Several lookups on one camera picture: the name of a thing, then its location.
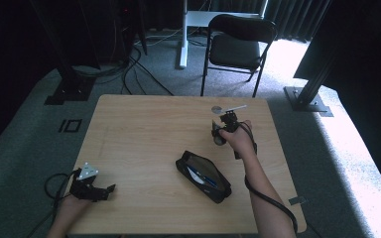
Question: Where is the person's left hand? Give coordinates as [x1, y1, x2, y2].
[59, 193, 94, 214]

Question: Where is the person's right hand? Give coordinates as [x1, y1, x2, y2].
[219, 119, 258, 161]

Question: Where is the white stick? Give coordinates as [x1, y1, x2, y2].
[223, 104, 248, 114]

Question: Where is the black metal stand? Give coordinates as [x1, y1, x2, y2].
[29, 0, 97, 106]
[283, 0, 335, 118]

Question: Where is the black floor cable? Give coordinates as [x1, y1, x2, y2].
[121, 45, 175, 97]

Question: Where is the blue pen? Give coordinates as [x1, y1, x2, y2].
[188, 166, 218, 190]

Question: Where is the white desk frame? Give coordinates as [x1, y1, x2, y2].
[178, 0, 270, 69]

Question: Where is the black folding chair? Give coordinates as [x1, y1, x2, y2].
[199, 13, 278, 99]

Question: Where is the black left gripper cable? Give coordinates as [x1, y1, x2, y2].
[26, 172, 80, 238]

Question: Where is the dark curtain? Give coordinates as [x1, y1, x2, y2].
[264, 0, 332, 44]

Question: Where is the black floor socket plate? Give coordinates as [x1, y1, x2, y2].
[58, 118, 83, 134]

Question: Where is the black pencil case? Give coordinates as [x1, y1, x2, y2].
[175, 150, 233, 204]

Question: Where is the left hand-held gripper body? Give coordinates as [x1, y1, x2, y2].
[68, 162, 109, 203]

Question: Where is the white floor cable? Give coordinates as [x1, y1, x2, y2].
[134, 27, 184, 48]

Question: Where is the white flat item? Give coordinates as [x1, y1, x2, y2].
[186, 166, 206, 185]

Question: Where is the grey tape piece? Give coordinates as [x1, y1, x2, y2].
[288, 195, 308, 206]

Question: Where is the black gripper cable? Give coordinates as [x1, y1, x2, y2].
[26, 172, 80, 238]
[232, 121, 300, 234]

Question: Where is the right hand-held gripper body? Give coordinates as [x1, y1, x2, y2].
[210, 118, 242, 148]

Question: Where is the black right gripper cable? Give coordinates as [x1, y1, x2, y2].
[232, 121, 300, 234]

